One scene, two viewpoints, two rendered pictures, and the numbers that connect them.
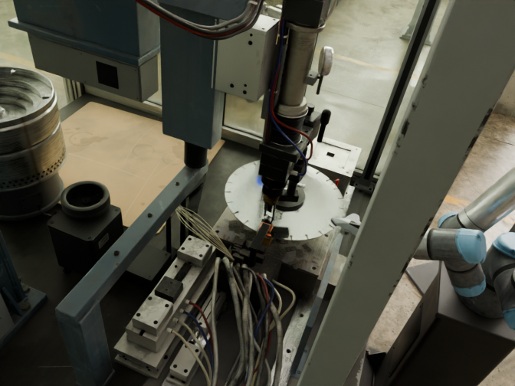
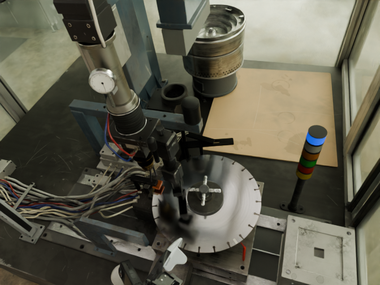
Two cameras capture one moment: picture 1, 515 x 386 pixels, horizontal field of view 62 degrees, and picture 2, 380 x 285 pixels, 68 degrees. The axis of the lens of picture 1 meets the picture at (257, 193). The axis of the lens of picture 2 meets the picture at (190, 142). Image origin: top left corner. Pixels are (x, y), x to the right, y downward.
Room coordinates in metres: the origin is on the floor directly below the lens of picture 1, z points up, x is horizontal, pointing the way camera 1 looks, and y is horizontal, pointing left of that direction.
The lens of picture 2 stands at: (0.96, -0.50, 1.72)
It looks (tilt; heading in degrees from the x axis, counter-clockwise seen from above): 49 degrees down; 100
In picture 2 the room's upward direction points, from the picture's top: 10 degrees counter-clockwise
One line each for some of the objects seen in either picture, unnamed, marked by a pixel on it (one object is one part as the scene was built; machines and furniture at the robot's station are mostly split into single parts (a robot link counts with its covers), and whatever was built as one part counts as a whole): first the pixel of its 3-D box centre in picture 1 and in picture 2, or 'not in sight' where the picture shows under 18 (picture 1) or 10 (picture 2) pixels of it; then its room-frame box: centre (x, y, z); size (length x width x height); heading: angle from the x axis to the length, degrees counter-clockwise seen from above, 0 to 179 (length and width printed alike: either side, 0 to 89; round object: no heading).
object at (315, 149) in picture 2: not in sight; (313, 143); (1.20, -0.01, 1.11); 0.05 x 0.04 x 0.03; 75
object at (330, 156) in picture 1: (325, 171); (313, 261); (1.21, -0.22, 0.82); 0.18 x 0.18 x 0.15; 75
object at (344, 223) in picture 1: (351, 220); (177, 255); (0.83, -0.25, 0.96); 0.09 x 0.06 x 0.03; 62
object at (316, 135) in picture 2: not in sight; (316, 135); (1.20, -0.01, 1.14); 0.05 x 0.04 x 0.03; 75
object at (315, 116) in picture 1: (301, 144); (167, 155); (0.83, -0.08, 1.17); 0.06 x 0.05 x 0.20; 156
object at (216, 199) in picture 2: (285, 191); (204, 195); (0.90, -0.08, 0.96); 0.11 x 0.11 x 0.03
